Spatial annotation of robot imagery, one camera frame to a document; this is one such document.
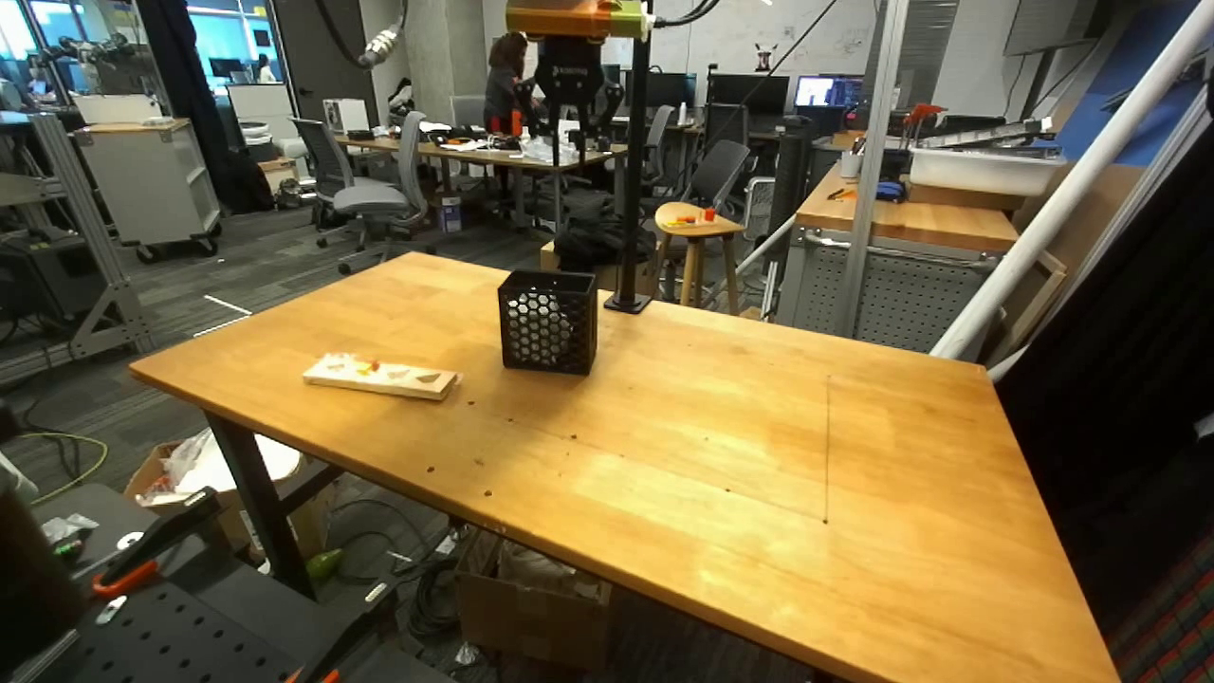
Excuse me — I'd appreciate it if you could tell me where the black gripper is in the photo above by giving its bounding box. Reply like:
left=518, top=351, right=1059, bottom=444
left=534, top=35, right=611, bottom=143

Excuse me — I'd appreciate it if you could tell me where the black perforated box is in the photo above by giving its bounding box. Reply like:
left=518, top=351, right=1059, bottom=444
left=492, top=265, right=605, bottom=379

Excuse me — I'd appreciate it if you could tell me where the flat cardboard box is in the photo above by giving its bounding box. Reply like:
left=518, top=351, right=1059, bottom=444
left=453, top=566, right=618, bottom=676

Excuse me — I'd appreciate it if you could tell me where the small cardboard box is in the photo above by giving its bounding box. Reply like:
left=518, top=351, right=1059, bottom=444
left=119, top=425, right=313, bottom=525

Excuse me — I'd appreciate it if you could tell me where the long office desk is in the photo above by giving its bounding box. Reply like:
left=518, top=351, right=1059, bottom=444
left=338, top=127, right=634, bottom=180

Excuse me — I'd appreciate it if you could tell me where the standing person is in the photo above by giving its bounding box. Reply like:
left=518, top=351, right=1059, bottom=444
left=481, top=27, right=548, bottom=141

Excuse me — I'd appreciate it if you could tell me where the black stand pole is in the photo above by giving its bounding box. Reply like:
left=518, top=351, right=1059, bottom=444
left=605, top=0, right=661, bottom=319

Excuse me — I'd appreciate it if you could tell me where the dark mesh office chair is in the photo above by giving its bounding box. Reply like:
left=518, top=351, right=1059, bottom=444
left=683, top=132, right=754, bottom=217

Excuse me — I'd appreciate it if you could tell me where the round wooden stool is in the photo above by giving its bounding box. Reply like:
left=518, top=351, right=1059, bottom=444
left=648, top=198, right=749, bottom=317

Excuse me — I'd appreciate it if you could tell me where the grey office chair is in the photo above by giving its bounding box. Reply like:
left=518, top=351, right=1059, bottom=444
left=294, top=105, right=436, bottom=277

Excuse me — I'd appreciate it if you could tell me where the computer monitor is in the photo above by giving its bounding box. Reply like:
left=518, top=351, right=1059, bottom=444
left=788, top=71, right=872, bottom=117

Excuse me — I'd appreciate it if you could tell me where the grey metal pole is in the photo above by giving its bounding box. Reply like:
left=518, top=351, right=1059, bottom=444
left=838, top=0, right=920, bottom=343

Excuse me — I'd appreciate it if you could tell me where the wooden puzzle board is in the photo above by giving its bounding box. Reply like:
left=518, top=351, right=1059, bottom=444
left=299, top=351, right=468, bottom=408

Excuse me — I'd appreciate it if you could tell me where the wooden top workbench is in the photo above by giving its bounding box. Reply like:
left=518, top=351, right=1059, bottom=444
left=769, top=164, right=1025, bottom=361

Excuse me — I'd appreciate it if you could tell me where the white tub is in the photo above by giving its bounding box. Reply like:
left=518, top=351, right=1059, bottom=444
left=902, top=117, right=1080, bottom=203

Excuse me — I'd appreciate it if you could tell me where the white wheeled cabinet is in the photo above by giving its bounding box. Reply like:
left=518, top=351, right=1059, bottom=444
left=70, top=113, right=228, bottom=265

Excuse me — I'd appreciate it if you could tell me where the white plastic bag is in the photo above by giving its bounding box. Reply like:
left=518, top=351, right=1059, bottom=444
left=165, top=425, right=309, bottom=503

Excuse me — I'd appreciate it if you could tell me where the black table leg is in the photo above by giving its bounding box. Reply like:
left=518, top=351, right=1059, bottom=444
left=202, top=412, right=319, bottom=600

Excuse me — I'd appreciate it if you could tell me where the white pipe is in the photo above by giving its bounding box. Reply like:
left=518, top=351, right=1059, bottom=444
left=982, top=88, right=1214, bottom=386
left=926, top=0, right=1214, bottom=365

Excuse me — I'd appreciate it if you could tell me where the blue board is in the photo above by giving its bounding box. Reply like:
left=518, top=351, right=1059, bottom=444
left=1054, top=0, right=1214, bottom=176

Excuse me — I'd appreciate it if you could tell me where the black curtain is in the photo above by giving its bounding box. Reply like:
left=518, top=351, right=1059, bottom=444
left=992, top=117, right=1214, bottom=637

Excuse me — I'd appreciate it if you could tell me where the black perforated plate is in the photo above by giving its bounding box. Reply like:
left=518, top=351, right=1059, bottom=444
left=35, top=563, right=390, bottom=683

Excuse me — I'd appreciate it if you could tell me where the multicoloured striped backdrop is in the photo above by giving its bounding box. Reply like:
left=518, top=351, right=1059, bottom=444
left=1103, top=527, right=1214, bottom=683

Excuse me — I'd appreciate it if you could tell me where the black cable silver connector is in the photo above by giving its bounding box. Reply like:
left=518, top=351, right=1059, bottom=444
left=313, top=0, right=410, bottom=70

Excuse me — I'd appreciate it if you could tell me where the grey metal frame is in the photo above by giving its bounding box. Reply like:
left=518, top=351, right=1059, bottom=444
left=0, top=105, right=159, bottom=390

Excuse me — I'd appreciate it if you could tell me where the orange handled clamp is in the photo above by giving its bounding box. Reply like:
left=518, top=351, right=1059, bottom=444
left=84, top=487, right=228, bottom=604

